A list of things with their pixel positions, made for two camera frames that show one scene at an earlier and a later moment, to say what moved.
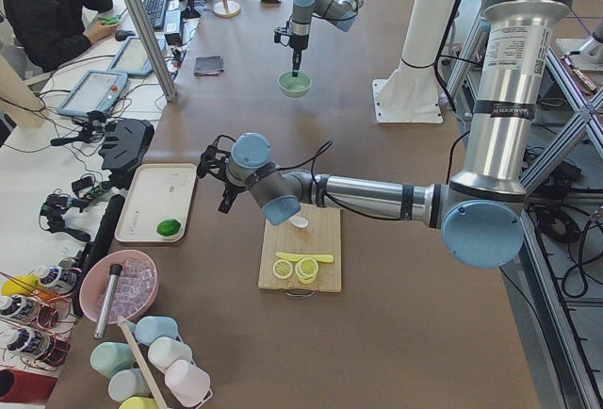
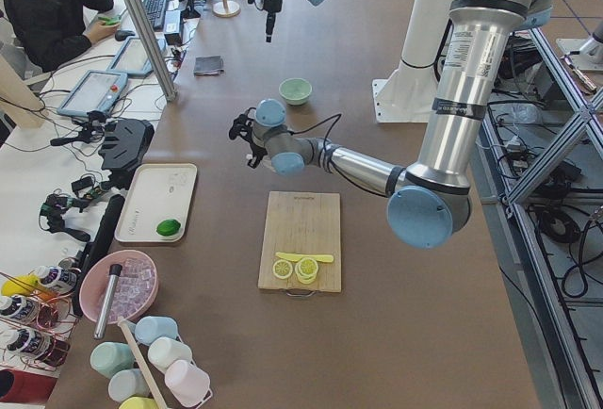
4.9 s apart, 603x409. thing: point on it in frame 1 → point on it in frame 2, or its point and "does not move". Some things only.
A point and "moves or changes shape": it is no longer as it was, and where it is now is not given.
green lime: (168, 227) does not move
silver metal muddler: (115, 271) does not move
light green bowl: (295, 87) moves or changes shape
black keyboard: (156, 2) does not move
